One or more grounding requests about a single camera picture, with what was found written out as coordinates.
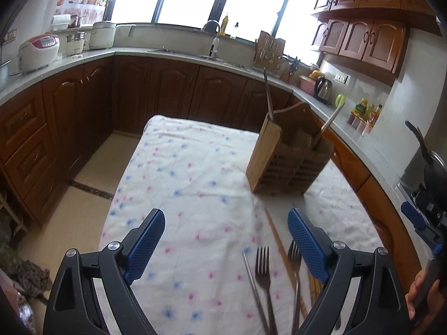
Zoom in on wooden chopstick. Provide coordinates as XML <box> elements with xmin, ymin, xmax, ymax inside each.
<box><xmin>264</xmin><ymin>209</ymin><xmax>308</xmax><ymax>319</ymax></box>
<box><xmin>308</xmin><ymin>271</ymin><xmax>323</xmax><ymax>306</ymax></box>

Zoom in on steel fork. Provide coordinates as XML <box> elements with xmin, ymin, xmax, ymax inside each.
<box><xmin>255</xmin><ymin>247</ymin><xmax>278</xmax><ymax>334</ymax></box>
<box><xmin>288</xmin><ymin>240</ymin><xmax>301</xmax><ymax>335</ymax></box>

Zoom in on steel chopstick diagonal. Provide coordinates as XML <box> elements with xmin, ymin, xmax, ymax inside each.
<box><xmin>242</xmin><ymin>251</ymin><xmax>270</xmax><ymax>335</ymax></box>

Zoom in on steel chopstick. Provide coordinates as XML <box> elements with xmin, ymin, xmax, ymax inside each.
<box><xmin>311</xmin><ymin>102</ymin><xmax>346</xmax><ymax>149</ymax></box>
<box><xmin>262</xmin><ymin>67</ymin><xmax>275</xmax><ymax>121</ymax></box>
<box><xmin>263</xmin><ymin>73</ymin><xmax>277</xmax><ymax>123</ymax></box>

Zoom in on person's right hand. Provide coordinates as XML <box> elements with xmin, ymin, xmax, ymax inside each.
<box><xmin>405</xmin><ymin>267</ymin><xmax>441</xmax><ymax>322</ymax></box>

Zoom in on black wok on stove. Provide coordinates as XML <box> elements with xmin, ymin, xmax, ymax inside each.
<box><xmin>405</xmin><ymin>120</ymin><xmax>446</xmax><ymax>202</ymax></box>

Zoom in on grey stone countertop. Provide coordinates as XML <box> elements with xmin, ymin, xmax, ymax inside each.
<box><xmin>1</xmin><ymin>48</ymin><xmax>401</xmax><ymax>210</ymax></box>

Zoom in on spice rack with bottles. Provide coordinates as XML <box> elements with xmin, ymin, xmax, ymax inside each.
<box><xmin>347</xmin><ymin>98</ymin><xmax>383</xmax><ymax>135</ymax></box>

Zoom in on green cup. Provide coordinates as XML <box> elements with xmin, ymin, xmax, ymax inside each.
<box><xmin>335</xmin><ymin>94</ymin><xmax>346</xmax><ymax>107</ymax></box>

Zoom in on wooden utensil holder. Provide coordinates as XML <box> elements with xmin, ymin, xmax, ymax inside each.
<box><xmin>246</xmin><ymin>103</ymin><xmax>334</xmax><ymax>194</ymax></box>

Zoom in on white floral tablecloth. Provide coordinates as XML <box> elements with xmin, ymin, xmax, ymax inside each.
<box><xmin>100</xmin><ymin>116</ymin><xmax>382</xmax><ymax>334</ymax></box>

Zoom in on steel electric kettle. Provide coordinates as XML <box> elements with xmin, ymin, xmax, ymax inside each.
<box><xmin>313</xmin><ymin>76</ymin><xmax>333</xmax><ymax>104</ymax></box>

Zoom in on pink container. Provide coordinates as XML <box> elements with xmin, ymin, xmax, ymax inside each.
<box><xmin>299</xmin><ymin>76</ymin><xmax>316</xmax><ymax>95</ymax></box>

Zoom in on lower wooden cabinets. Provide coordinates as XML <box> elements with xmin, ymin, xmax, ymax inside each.
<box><xmin>0</xmin><ymin>55</ymin><xmax>424</xmax><ymax>287</ymax></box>

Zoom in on wooden knife block rack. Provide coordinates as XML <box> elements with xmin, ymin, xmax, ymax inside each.
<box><xmin>253</xmin><ymin>30</ymin><xmax>286</xmax><ymax>77</ymax></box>

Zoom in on white red rice cooker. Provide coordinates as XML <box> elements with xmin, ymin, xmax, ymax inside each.
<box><xmin>17</xmin><ymin>34</ymin><xmax>60</xmax><ymax>73</ymax></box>

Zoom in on small white appliance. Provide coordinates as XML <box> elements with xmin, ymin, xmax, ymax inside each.
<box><xmin>65</xmin><ymin>31</ymin><xmax>85</xmax><ymax>56</ymax></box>

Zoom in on chrome sink faucet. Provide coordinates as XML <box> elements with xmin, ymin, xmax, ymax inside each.
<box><xmin>202</xmin><ymin>20</ymin><xmax>221</xmax><ymax>60</ymax></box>

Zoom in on yellow dish soap bottle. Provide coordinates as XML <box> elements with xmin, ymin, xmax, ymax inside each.
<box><xmin>220</xmin><ymin>15</ymin><xmax>229</xmax><ymax>36</ymax></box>

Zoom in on upper wooden wall cabinets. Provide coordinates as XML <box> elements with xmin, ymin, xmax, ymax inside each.
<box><xmin>313</xmin><ymin>0</ymin><xmax>440</xmax><ymax>86</ymax></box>

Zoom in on kitchen window frame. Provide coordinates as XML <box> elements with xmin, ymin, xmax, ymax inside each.
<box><xmin>106</xmin><ymin>0</ymin><xmax>312</xmax><ymax>41</ymax></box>

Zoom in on wall power outlet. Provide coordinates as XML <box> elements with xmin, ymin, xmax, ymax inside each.
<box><xmin>3</xmin><ymin>29</ymin><xmax>17</xmax><ymax>44</ymax></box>

